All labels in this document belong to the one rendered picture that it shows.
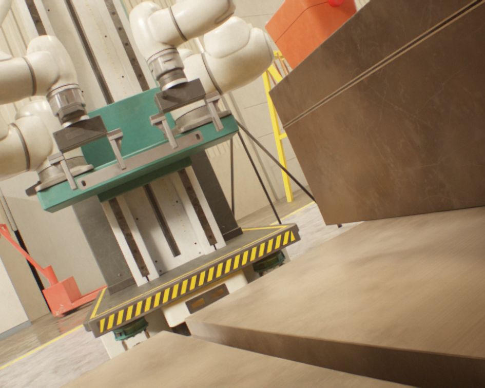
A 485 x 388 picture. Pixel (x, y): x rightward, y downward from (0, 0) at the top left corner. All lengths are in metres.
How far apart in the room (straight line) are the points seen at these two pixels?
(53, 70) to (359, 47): 0.76
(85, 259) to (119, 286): 5.35
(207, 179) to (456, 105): 1.28
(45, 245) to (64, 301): 1.84
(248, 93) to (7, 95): 8.49
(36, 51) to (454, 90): 0.99
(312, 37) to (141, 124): 0.84
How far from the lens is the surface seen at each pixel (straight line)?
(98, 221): 1.85
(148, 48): 1.34
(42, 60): 1.31
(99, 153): 1.68
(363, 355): 0.48
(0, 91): 1.26
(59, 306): 5.39
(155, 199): 1.74
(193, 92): 1.32
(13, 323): 6.39
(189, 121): 1.57
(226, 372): 0.55
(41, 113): 1.56
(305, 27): 1.04
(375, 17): 0.84
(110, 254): 1.85
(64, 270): 7.08
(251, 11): 10.79
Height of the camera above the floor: 0.49
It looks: 2 degrees down
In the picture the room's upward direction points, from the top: 24 degrees counter-clockwise
